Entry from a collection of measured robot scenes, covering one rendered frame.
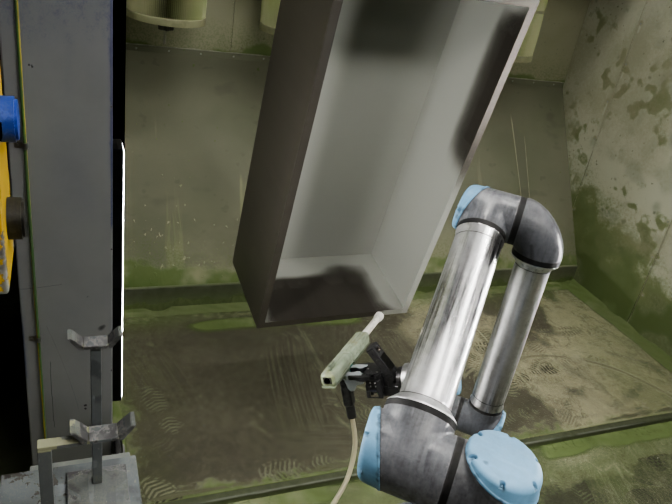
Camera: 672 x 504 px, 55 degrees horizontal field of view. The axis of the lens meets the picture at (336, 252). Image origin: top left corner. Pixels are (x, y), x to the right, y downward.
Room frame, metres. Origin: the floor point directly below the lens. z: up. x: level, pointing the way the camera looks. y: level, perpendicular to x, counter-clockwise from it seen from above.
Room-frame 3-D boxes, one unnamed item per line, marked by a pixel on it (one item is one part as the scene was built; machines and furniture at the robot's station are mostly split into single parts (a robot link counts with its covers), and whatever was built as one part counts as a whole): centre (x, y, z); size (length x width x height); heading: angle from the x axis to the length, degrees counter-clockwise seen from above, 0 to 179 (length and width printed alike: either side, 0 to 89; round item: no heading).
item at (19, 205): (0.66, 0.38, 1.36); 0.05 x 0.02 x 0.05; 26
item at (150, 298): (2.89, -0.21, 0.11); 2.70 x 0.02 x 0.13; 116
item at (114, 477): (0.69, 0.32, 0.95); 0.26 x 0.15 x 0.32; 26
